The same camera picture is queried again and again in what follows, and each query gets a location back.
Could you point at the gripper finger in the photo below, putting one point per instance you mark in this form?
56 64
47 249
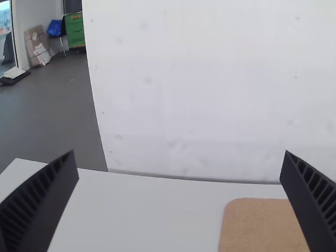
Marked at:
34 204
315 204

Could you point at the cardboard sheet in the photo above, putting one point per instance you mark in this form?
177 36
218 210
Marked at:
36 44

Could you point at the blue bag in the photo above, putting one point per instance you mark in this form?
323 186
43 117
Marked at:
54 27

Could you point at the cork mat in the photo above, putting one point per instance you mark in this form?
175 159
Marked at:
257 225

